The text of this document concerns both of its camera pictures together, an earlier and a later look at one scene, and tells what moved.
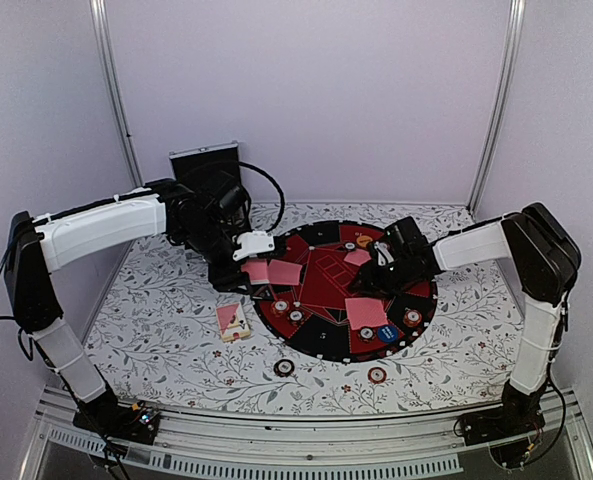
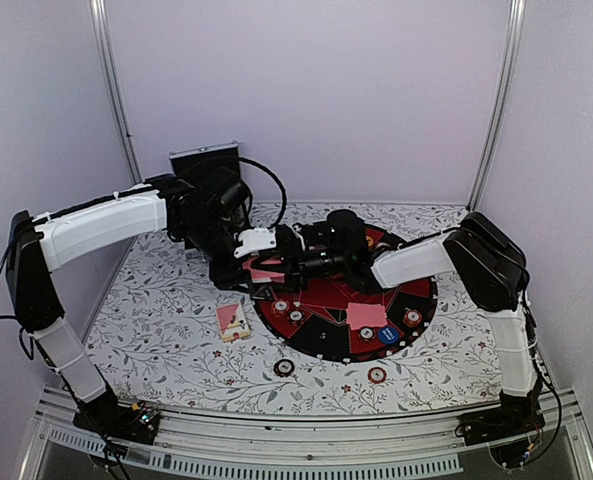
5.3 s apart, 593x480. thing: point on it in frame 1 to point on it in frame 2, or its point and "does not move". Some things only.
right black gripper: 370,281 to 296,273
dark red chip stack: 283,368 does not move
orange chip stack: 377,375 does not move
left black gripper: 229,279 does not move
